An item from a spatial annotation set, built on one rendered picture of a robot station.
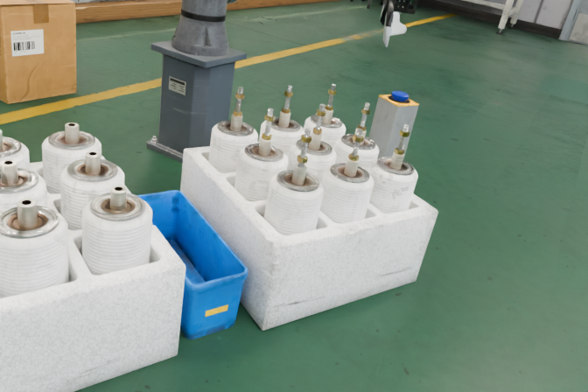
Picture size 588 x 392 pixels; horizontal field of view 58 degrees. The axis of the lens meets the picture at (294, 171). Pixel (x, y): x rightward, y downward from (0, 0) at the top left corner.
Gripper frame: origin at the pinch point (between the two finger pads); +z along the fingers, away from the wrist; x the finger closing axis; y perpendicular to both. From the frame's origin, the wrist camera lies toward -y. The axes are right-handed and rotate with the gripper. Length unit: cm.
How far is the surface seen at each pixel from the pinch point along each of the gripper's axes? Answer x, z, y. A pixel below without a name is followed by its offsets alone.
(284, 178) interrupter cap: -74, -5, -22
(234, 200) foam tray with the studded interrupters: -73, 2, -31
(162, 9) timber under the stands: 152, 65, -109
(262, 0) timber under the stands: 242, 89, -60
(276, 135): -53, 1, -25
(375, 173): -63, 0, -5
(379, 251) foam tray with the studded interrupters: -74, 11, -3
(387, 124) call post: -38.6, 4.8, -0.1
